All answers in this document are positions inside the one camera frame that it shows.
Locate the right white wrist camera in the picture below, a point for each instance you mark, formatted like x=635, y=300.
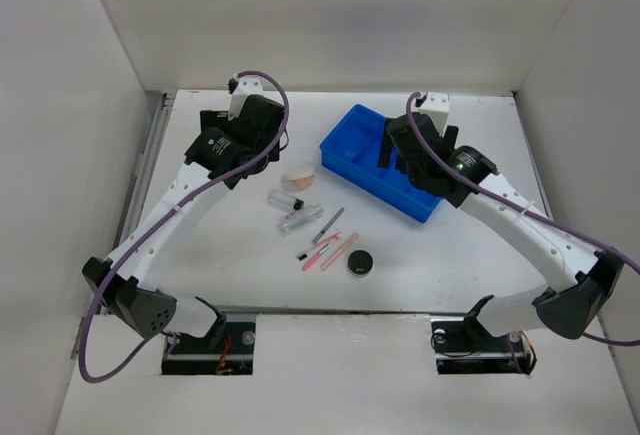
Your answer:
x=436, y=106

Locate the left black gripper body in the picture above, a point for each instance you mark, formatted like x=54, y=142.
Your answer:
x=218, y=120

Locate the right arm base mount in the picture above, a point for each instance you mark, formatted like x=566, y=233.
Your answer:
x=463, y=347

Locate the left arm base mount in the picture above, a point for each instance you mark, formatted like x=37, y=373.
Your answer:
x=233, y=355

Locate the beige makeup sponge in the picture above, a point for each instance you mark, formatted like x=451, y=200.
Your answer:
x=298, y=178

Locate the pink makeup pen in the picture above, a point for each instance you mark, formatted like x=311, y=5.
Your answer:
x=310, y=261

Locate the peach makeup stick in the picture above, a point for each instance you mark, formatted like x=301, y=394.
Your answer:
x=339, y=251

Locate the frosted bottle black collar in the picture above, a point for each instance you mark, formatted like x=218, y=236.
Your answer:
x=285, y=201

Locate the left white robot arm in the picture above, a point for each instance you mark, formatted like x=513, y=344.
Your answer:
x=128, y=281

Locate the clear toner bottle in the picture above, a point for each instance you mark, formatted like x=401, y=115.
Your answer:
x=299, y=219

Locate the black round compact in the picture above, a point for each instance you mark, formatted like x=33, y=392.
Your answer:
x=360, y=263

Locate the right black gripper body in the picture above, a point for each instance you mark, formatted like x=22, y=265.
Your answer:
x=450, y=136

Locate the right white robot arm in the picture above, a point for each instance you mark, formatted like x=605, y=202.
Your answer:
x=578, y=276

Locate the blue compartment tray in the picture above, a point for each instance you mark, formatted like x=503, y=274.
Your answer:
x=351, y=150

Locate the checkered makeup pencil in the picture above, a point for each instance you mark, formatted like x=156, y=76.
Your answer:
x=328, y=225

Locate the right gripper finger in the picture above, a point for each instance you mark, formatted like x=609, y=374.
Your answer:
x=386, y=156
x=403, y=165

